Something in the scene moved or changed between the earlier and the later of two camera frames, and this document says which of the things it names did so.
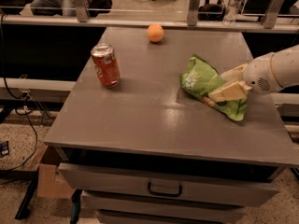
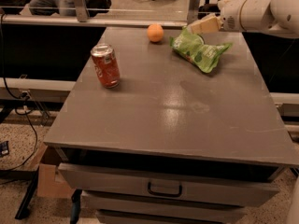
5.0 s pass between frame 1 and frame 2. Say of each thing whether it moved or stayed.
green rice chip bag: moved
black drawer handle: stayed
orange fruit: stayed
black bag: stayed
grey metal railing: stayed
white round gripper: moved
